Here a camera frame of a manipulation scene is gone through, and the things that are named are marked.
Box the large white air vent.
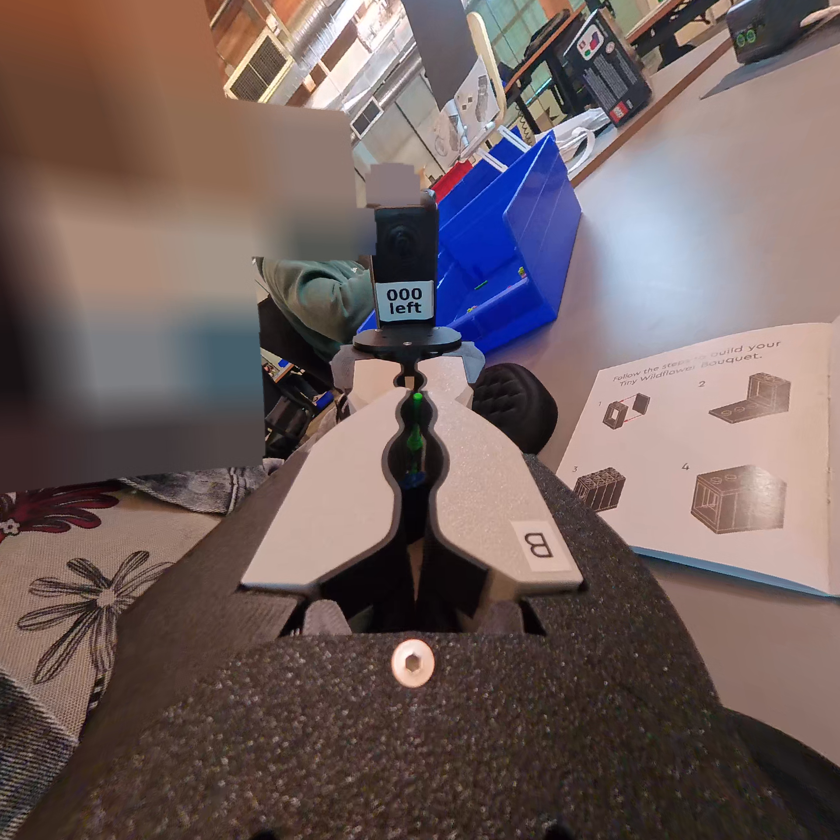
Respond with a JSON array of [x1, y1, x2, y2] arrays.
[[223, 29, 296, 103]]

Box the green and blue lego stem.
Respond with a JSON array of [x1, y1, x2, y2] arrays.
[[405, 392, 428, 493]]

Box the printed white paper sheet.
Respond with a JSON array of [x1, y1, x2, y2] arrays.
[[430, 56, 500, 158]]

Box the white paper bag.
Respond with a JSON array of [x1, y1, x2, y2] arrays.
[[533, 107, 616, 186]]

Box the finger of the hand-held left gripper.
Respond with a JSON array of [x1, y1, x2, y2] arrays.
[[332, 348, 405, 422], [420, 350, 485, 412]]

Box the person's left forearm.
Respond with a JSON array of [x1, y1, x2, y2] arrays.
[[256, 257, 372, 362]]

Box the floral patterned cloth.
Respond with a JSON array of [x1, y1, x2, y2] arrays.
[[0, 474, 265, 713]]

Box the black lego box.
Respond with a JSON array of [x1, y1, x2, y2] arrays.
[[563, 9, 654, 127]]

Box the grey mottled cloth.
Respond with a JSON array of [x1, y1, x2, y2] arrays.
[[115, 465, 290, 517]]

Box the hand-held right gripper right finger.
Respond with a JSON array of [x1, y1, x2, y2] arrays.
[[422, 387, 584, 635]]

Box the black power station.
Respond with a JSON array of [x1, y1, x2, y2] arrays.
[[725, 0, 832, 65]]

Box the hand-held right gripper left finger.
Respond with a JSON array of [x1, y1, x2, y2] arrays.
[[239, 387, 408, 635]]

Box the dark grey flag panel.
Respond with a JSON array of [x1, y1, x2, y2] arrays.
[[400, 0, 477, 114]]

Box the silver air duct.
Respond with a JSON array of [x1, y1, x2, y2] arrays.
[[289, 0, 421, 109]]

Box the grey denim jeans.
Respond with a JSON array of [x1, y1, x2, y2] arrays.
[[0, 669, 106, 840]]

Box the blue plastic bin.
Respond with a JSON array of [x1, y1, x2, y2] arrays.
[[357, 128, 583, 359]]

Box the red plastic bin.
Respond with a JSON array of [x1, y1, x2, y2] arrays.
[[429, 157, 475, 202]]

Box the wooden table black legs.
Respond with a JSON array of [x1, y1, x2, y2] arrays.
[[500, 8, 595, 116]]

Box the lego instruction booklet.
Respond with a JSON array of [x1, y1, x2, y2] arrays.
[[556, 316, 840, 599]]

